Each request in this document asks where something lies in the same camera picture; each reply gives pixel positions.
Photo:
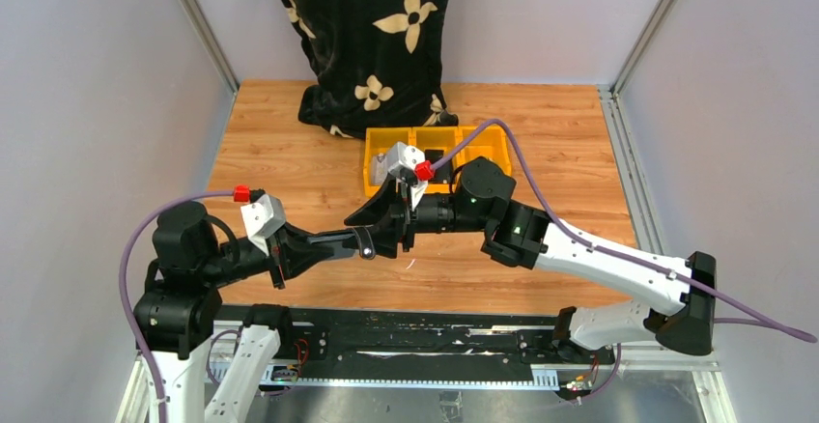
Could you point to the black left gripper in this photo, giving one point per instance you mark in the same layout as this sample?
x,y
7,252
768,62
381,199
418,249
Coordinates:
x,y
286,245

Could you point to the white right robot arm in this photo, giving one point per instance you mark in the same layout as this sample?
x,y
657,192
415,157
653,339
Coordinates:
x,y
668,303

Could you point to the yellow plastic bin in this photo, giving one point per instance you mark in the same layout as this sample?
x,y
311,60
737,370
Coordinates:
x,y
434,142

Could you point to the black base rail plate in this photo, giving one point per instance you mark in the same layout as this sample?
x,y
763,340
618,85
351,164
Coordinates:
x,y
403,349

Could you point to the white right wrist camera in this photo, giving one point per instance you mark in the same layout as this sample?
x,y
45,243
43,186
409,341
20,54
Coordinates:
x,y
408,164

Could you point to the aluminium frame rail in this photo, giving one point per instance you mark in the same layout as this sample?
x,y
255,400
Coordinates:
x,y
207,36

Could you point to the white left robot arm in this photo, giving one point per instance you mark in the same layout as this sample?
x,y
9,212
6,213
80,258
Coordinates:
x,y
196,255

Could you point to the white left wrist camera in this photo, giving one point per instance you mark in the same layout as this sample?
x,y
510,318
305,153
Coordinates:
x,y
262,215

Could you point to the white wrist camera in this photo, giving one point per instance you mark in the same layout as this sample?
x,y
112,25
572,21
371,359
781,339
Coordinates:
x,y
262,215
408,164

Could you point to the black floral blanket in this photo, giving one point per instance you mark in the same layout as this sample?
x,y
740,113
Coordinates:
x,y
378,63

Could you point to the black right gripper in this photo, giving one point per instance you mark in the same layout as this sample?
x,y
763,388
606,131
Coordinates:
x,y
394,215

